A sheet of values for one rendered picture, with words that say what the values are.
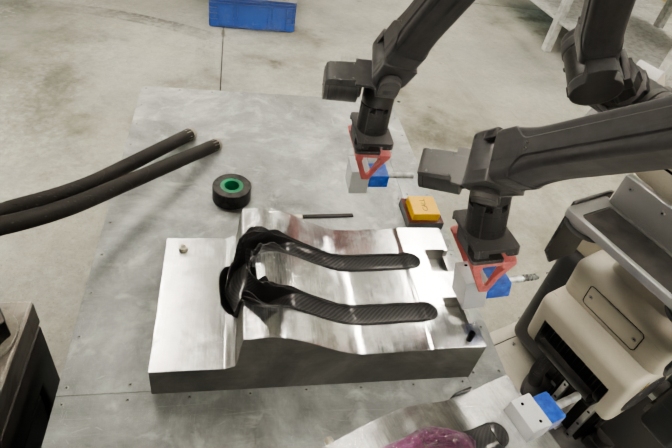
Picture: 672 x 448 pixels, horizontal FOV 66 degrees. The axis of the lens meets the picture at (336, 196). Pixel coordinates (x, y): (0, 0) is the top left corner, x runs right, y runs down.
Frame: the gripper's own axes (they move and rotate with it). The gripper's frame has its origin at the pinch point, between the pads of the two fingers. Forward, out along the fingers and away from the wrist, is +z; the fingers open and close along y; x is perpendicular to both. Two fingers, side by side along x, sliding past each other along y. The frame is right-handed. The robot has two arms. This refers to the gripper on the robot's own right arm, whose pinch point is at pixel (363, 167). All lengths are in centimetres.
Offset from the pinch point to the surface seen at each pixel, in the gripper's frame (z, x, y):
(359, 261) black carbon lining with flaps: 7.1, -2.4, 17.9
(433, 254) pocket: 7.7, 12.1, 15.7
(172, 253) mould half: 8.5, -34.4, 14.9
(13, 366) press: 17, -56, 30
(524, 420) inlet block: 7, 17, 47
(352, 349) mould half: 6.3, -6.3, 35.8
